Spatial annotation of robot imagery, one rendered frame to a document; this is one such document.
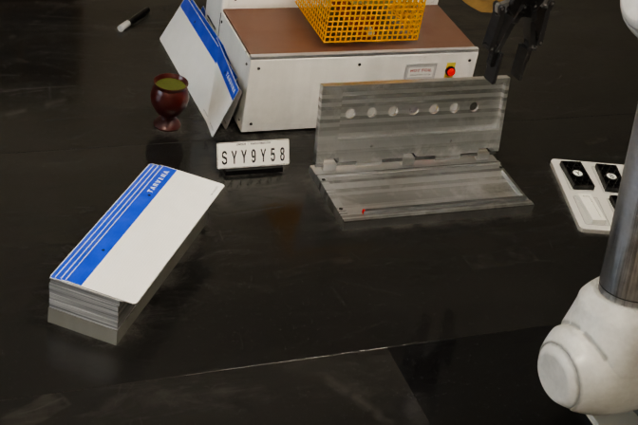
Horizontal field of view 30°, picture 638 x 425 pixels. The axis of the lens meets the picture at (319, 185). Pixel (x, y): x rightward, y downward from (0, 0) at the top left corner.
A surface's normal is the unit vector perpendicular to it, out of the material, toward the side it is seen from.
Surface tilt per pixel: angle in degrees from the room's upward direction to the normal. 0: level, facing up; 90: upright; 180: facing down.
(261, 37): 0
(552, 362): 99
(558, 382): 95
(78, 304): 90
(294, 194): 0
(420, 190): 0
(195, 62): 63
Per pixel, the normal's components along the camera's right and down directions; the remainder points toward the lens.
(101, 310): -0.31, 0.49
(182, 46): -0.75, -0.29
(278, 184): 0.15, -0.82
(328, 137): 0.36, 0.41
